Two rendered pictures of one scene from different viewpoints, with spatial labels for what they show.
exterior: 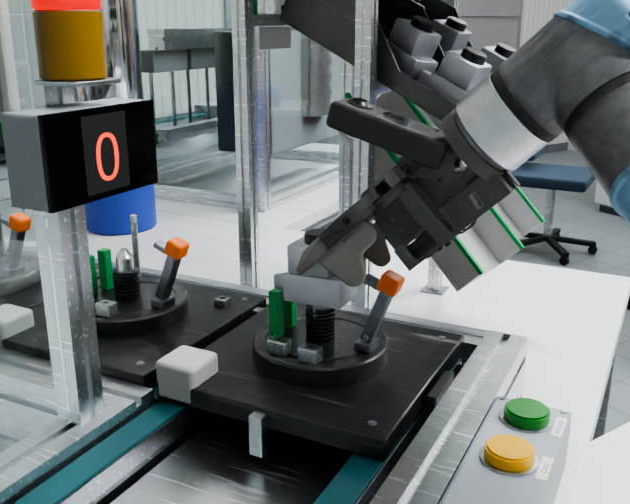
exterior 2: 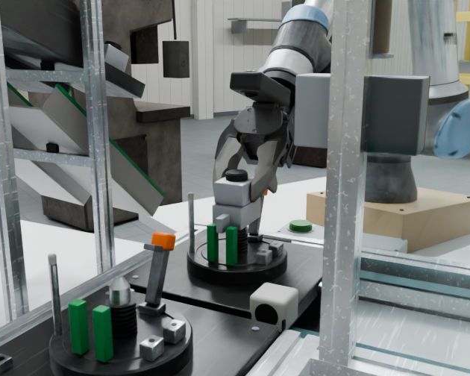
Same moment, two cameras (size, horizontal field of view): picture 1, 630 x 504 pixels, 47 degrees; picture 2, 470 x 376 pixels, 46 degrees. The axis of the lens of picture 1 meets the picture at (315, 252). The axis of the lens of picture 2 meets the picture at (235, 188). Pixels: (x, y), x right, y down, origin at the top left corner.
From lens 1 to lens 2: 1.00 m
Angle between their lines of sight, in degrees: 86
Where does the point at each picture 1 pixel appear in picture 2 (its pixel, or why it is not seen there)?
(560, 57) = (320, 39)
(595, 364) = (140, 245)
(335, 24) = (45, 20)
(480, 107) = (304, 66)
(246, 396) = (304, 285)
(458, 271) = (152, 201)
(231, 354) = (235, 293)
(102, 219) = not seen: outside the picture
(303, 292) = (249, 215)
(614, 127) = not seen: hidden behind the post
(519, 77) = (310, 49)
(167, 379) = (289, 310)
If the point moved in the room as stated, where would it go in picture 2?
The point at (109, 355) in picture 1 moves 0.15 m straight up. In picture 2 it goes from (237, 347) to (237, 205)
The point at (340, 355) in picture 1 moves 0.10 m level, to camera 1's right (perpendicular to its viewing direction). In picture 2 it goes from (265, 246) to (262, 224)
